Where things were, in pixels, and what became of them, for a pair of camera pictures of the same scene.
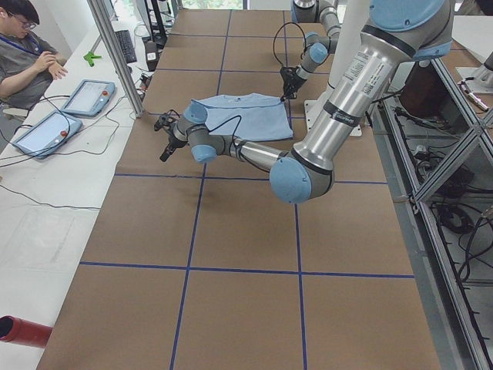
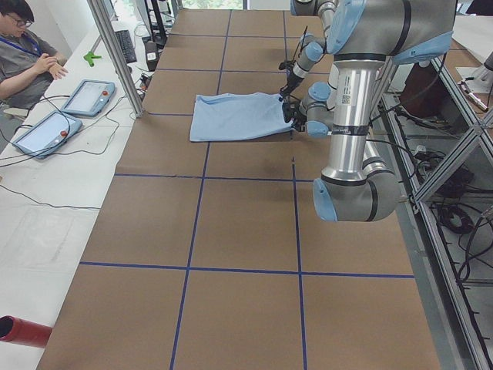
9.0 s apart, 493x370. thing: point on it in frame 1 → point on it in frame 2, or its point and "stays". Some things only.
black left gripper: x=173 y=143 → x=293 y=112
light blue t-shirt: x=246 y=116 stays
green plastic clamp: x=89 y=58 stays
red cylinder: x=19 y=331 stays
